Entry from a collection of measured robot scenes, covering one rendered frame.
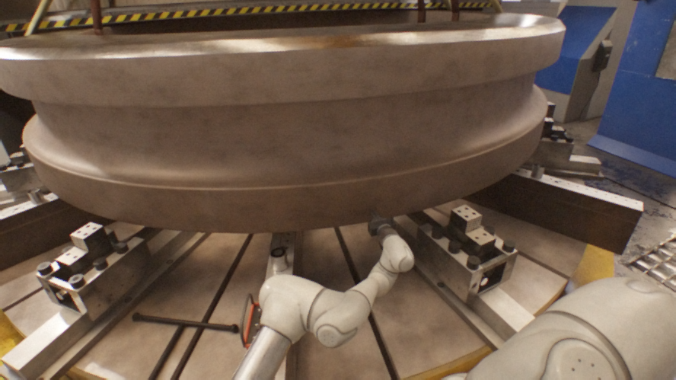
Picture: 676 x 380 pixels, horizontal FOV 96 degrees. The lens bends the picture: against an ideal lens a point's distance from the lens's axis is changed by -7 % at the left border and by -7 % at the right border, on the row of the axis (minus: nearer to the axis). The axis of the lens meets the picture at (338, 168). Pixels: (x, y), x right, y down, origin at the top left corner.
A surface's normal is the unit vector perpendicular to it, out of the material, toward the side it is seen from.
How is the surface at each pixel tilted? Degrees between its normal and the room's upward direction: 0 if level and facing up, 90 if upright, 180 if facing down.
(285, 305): 27
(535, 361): 55
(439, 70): 90
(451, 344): 0
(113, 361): 0
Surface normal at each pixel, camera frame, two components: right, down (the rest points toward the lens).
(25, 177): 0.44, 0.40
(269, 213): 0.05, 0.46
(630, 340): 0.00, -0.59
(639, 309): 0.07, -0.81
